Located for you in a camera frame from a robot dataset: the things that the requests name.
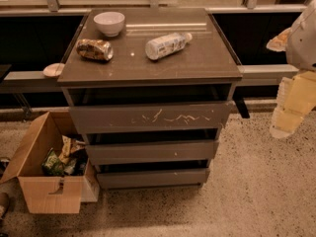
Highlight grey top drawer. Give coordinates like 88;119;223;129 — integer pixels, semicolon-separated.
69;102;232;134

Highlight white plastic bottle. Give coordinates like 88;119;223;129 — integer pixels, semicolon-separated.
145;33;193;60

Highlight grey metal window ledge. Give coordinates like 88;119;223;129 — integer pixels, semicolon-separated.
0;64;297;94

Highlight grey drawer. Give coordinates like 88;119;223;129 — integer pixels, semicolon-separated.
69;102;232;134
86;140;219;165
97;168;209;190

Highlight dark object at left edge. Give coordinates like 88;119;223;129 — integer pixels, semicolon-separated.
0;193;10;218

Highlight cardboard box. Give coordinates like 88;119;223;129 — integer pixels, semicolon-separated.
0;111;100;214

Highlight crushed metal can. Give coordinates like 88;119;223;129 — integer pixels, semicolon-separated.
76;39;114;61

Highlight grey drawer cabinet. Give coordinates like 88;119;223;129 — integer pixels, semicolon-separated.
58;8;242;175

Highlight white ceramic bowl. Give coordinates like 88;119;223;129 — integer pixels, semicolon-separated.
94;12;125;37

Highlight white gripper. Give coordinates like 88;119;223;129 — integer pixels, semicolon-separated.
266;0;316;138

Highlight crumpled snack wrappers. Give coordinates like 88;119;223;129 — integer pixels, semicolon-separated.
58;135;88;176

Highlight grey bottom drawer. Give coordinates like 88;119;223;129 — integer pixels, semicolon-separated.
97;168;209;190

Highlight green snack bag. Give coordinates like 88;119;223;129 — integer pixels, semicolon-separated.
41;148;64;176

